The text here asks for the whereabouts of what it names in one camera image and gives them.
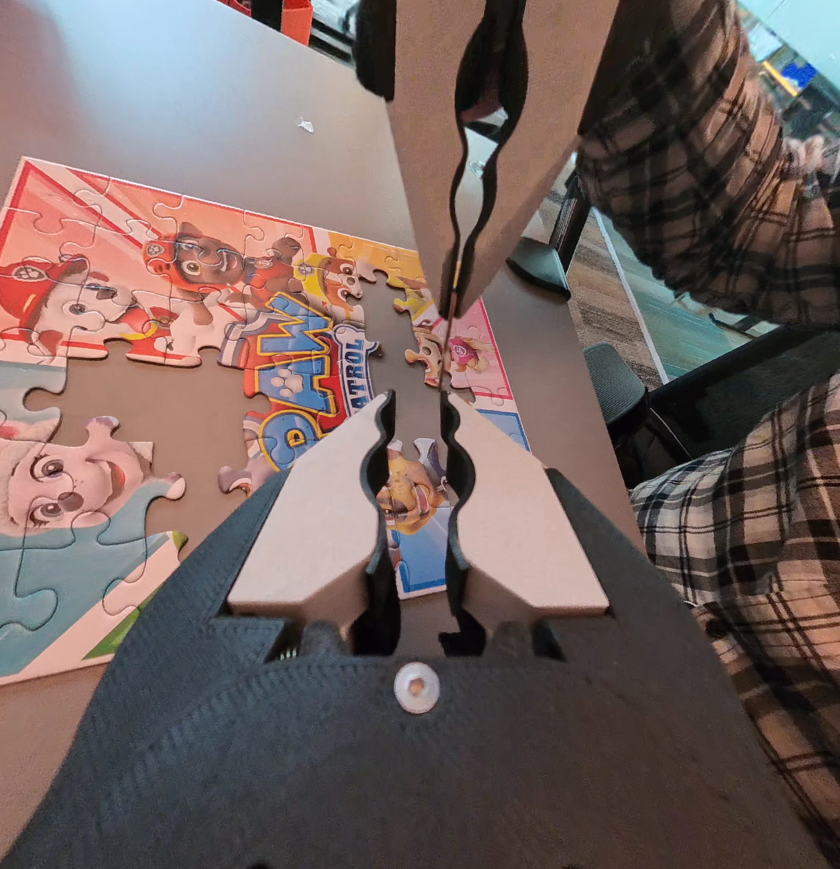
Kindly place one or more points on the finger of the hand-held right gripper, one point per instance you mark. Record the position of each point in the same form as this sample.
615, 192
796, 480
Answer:
423, 102
549, 102

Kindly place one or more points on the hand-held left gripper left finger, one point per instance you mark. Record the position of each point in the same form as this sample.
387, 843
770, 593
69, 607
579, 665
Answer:
304, 543

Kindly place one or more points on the person's plaid shirt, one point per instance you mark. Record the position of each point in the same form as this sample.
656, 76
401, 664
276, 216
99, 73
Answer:
766, 543

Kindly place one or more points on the small white paper scrap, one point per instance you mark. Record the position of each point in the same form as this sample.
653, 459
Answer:
306, 125

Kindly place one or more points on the person's right forearm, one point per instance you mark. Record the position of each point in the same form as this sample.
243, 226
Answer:
698, 170

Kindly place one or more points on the partly assembled cartoon jigsaw puzzle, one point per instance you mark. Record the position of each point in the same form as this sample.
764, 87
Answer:
189, 305

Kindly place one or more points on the cardboard puzzle piece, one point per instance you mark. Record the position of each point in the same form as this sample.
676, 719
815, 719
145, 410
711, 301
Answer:
445, 353

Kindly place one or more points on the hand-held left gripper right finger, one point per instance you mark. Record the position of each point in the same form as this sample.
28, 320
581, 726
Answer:
528, 543

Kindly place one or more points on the red storage crate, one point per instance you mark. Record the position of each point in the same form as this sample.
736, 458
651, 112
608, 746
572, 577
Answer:
297, 20

